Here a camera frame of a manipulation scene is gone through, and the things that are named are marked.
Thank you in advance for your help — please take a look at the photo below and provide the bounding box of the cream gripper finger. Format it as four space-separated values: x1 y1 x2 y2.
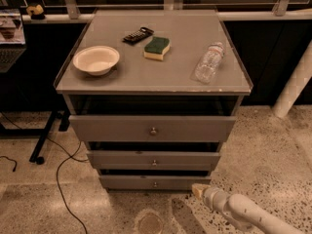
192 183 210 199

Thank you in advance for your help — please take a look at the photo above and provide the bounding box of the grey bottom drawer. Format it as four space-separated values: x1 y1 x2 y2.
99 175 211 190

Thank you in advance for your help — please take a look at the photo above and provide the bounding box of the grey drawer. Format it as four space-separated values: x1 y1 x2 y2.
87 150 220 171
69 115 236 142
99 175 211 190

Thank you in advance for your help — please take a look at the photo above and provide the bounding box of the grey middle drawer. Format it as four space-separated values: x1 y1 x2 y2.
87 150 220 171

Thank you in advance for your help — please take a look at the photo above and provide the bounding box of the grey drawer cabinet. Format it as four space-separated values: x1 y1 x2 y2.
56 10 253 177

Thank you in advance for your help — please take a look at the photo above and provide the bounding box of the grey top drawer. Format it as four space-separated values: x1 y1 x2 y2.
69 115 236 142

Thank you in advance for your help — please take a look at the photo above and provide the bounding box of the clear plastic water bottle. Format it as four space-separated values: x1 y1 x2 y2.
192 42 224 84

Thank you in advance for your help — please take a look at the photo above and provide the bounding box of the green yellow sponge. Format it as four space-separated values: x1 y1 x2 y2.
143 37 171 60

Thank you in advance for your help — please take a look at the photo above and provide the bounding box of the black desk leg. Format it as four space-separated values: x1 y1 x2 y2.
0 110 69 165

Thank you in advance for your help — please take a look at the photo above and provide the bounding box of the white diagonal pole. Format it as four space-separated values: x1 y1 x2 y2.
272 40 312 118

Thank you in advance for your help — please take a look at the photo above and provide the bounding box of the white paper bowl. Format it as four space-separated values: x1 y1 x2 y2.
73 46 120 76

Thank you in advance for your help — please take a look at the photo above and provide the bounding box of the black calculator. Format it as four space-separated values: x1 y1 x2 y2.
123 27 154 45

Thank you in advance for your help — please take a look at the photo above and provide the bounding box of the yellow black tape dispenser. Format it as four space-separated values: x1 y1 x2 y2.
26 4 45 20

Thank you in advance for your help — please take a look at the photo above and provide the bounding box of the laptop computer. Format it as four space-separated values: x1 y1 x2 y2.
0 9 26 73

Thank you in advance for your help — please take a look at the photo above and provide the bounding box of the black floor cable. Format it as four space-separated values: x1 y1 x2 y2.
0 111 90 234

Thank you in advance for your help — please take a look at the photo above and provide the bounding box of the short black cable end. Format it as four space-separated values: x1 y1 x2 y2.
0 155 18 173

